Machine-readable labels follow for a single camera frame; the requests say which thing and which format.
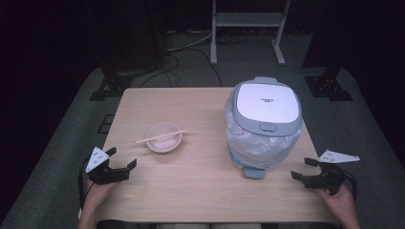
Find wooden chopsticks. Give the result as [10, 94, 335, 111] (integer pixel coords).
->
[135, 129, 188, 145]

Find person's right hand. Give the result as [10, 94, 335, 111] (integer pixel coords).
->
[317, 183, 356, 221]

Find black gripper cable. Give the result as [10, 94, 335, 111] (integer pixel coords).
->
[77, 156, 96, 209]
[341, 170, 358, 202]

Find grey pedal trash bin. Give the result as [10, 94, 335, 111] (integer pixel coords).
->
[224, 75, 304, 180]

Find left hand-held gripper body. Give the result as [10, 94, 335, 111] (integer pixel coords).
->
[85, 146, 132, 186]

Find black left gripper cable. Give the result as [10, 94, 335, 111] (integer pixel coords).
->
[77, 156, 96, 209]

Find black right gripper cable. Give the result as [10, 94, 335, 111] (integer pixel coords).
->
[341, 170, 358, 202]

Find white paper bowl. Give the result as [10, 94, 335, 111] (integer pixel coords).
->
[145, 122, 183, 154]

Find black stand base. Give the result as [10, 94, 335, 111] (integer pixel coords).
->
[303, 68, 354, 102]
[88, 65, 137, 102]

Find black floor cables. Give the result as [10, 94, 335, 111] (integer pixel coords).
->
[139, 30, 247, 89]

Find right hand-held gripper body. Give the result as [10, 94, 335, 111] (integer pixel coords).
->
[302, 150, 361, 196]

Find white metal stand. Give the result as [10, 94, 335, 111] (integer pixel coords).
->
[209, 0, 292, 67]

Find person's left hand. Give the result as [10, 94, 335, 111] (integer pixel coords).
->
[82, 179, 117, 210]

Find clear plastic bin liner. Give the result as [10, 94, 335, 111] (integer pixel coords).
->
[224, 100, 302, 170]

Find floor socket box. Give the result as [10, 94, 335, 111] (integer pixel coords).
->
[96, 114, 116, 135]

